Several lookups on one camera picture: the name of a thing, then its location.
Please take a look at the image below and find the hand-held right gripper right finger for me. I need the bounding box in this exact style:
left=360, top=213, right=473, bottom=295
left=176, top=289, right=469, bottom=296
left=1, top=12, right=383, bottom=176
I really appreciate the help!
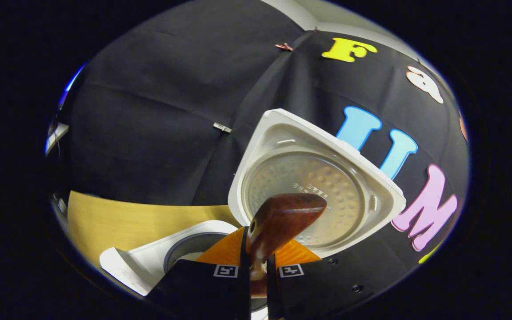
left=266, top=239, right=376, bottom=320

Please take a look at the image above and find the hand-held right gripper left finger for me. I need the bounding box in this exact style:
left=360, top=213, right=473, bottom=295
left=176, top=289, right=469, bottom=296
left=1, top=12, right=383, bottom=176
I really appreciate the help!
left=145, top=227, right=251, bottom=320

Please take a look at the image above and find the white rice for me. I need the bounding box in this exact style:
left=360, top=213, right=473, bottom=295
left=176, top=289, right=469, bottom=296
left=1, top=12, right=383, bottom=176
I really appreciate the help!
left=180, top=251, right=208, bottom=264

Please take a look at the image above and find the brown wooden spoon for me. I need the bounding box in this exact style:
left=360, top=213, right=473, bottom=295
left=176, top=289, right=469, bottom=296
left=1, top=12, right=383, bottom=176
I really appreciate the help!
left=246, top=193, right=328, bottom=298

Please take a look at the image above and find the white rice cooker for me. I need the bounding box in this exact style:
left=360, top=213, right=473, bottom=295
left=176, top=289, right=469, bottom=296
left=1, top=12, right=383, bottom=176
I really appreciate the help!
left=100, top=108, right=407, bottom=320

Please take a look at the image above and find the black backdrop cloth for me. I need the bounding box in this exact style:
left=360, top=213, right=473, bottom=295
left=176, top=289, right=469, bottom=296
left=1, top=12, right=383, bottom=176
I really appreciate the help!
left=47, top=0, right=470, bottom=285

